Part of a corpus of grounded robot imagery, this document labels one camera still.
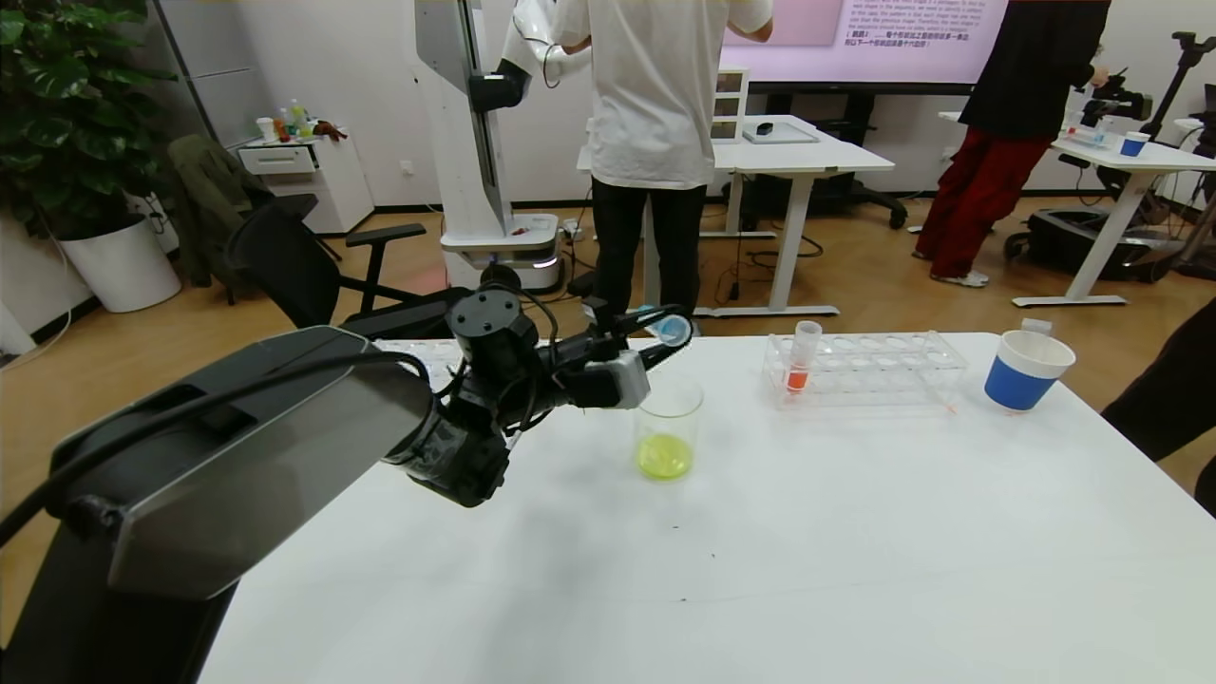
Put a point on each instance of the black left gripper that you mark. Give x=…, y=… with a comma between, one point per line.
x=579, y=375

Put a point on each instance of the white humanoid robot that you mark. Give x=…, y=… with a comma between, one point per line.
x=465, y=142

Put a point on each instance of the grey flat tablet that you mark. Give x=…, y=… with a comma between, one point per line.
x=779, y=134

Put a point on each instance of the olive green jacket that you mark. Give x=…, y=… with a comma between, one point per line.
x=214, y=190

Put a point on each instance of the blue pigment test tube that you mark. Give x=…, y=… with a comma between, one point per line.
x=673, y=330

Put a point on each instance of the yellow pigment test tube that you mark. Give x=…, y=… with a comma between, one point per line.
x=1035, y=326

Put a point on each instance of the small green bottle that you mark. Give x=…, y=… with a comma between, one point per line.
x=299, y=116

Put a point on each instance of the small blue paper cup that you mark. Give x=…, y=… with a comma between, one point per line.
x=1132, y=145

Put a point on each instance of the person in white shirt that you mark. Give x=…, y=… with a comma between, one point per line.
x=655, y=95

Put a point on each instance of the black office chair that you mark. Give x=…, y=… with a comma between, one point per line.
x=285, y=271

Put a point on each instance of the green leafy plant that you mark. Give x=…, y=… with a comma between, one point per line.
x=66, y=114

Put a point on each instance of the clear acrylic test tube rack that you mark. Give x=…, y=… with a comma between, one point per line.
x=855, y=378
x=418, y=350

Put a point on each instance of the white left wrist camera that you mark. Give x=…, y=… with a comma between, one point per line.
x=629, y=380

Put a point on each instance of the small white box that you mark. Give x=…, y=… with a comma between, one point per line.
x=573, y=230

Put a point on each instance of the small white cup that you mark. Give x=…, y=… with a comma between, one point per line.
x=266, y=128

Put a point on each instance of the white standing desk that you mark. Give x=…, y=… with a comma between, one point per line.
x=726, y=157
x=817, y=163

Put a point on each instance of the orange pigment test tube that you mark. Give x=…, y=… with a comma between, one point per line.
x=796, y=381

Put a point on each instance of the large wall display screen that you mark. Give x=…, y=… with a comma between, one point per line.
x=902, y=38

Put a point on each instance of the white plant pot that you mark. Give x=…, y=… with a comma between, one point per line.
x=123, y=271

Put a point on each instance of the small test tube rack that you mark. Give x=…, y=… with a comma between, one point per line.
x=1088, y=138

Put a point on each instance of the blue and white paper cup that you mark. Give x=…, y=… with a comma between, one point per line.
x=1016, y=385

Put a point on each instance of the person in red trousers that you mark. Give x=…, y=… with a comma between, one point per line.
x=988, y=171

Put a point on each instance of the black mobile robot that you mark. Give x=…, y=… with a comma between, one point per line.
x=1073, y=242

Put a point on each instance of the clear glass beaker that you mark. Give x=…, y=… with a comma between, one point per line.
x=665, y=461

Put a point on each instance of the white mini drawer unit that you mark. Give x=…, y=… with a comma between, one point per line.
x=733, y=104

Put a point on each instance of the small brown toy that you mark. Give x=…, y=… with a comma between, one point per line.
x=328, y=130

